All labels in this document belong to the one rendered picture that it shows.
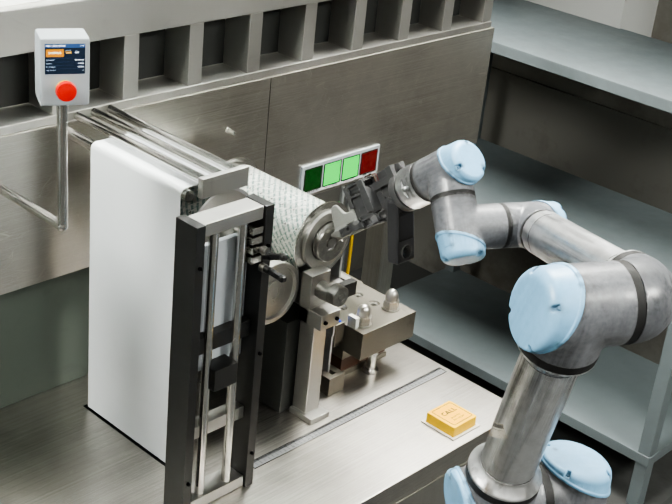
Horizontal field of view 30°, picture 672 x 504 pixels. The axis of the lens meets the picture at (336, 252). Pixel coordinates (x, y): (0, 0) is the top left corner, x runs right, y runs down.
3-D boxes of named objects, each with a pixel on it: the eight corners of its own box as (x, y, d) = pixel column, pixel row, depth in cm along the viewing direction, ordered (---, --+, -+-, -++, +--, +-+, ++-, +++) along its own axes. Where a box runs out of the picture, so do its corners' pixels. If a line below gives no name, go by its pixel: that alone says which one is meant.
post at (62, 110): (60, 228, 188) (60, 102, 180) (54, 225, 189) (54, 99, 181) (69, 226, 189) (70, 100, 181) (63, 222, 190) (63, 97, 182)
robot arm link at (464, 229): (514, 251, 201) (502, 186, 204) (450, 255, 198) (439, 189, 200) (494, 265, 208) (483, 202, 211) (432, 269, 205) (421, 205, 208)
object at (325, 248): (314, 265, 229) (321, 226, 226) (306, 260, 230) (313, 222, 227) (341, 259, 234) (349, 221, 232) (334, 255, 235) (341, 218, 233)
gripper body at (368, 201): (368, 181, 225) (412, 157, 216) (386, 225, 225) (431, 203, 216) (338, 190, 220) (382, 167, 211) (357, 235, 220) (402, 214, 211)
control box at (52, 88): (41, 110, 176) (41, 42, 172) (34, 95, 182) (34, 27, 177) (91, 109, 179) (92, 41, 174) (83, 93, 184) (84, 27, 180)
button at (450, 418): (452, 438, 239) (454, 428, 238) (425, 422, 243) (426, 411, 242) (475, 425, 244) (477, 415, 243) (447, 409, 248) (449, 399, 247)
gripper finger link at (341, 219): (323, 212, 229) (356, 195, 223) (335, 242, 229) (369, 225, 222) (311, 215, 227) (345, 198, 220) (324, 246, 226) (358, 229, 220)
